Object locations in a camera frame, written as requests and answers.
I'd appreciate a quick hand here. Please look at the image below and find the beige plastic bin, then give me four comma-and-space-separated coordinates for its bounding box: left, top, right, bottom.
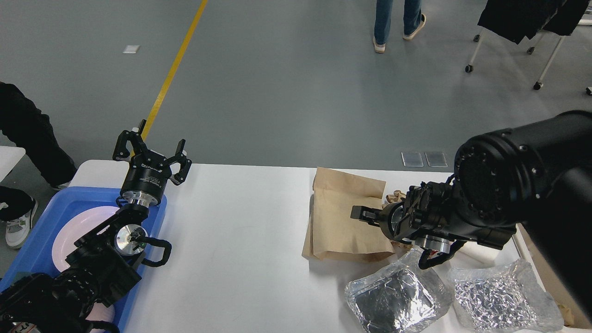
511, 173, 592, 330

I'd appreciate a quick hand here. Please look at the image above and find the right clear floor plate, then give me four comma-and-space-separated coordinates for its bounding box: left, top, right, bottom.
425, 151, 448, 168

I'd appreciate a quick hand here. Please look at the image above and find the white side table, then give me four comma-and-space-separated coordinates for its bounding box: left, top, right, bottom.
0, 145, 25, 182

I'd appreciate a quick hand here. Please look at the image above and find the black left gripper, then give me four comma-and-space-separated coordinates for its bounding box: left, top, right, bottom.
113, 119, 192, 206

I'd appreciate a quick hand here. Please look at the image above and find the left clear floor plate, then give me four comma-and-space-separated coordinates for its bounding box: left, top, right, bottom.
401, 151, 424, 168

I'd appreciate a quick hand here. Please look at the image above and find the blue plastic tray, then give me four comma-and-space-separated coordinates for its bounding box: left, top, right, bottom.
0, 187, 167, 333

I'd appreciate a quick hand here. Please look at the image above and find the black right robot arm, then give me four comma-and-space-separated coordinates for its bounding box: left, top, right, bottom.
351, 110, 592, 317

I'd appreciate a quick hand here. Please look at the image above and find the white paper cup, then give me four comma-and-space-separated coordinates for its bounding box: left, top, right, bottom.
459, 242, 501, 266

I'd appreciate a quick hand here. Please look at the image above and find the clear plastic wrap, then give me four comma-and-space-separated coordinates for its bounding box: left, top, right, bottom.
448, 259, 564, 333

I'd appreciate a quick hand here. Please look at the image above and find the crumpled aluminium foil tray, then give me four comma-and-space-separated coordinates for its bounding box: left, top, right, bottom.
345, 248, 453, 333

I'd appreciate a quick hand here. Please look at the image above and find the clear floor plate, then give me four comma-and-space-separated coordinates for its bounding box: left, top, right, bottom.
401, 151, 424, 168
425, 151, 448, 168

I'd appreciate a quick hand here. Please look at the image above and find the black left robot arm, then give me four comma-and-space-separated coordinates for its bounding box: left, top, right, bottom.
1, 120, 192, 333

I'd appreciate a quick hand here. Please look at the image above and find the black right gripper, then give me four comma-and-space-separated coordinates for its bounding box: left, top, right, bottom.
350, 203, 410, 241

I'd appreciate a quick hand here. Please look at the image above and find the pink mug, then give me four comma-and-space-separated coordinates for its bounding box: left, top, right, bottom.
86, 302, 115, 323

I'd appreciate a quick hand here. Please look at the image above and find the person in blue jeans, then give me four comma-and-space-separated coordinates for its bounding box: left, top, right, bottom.
372, 0, 427, 54

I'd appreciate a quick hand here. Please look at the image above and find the pink plate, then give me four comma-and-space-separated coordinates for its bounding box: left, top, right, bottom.
51, 206, 118, 272

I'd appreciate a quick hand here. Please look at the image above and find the rack with black clothes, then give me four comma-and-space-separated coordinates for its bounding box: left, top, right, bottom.
464, 0, 591, 90

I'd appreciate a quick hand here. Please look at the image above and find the brown paper bag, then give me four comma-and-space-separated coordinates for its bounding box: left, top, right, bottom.
302, 168, 394, 263

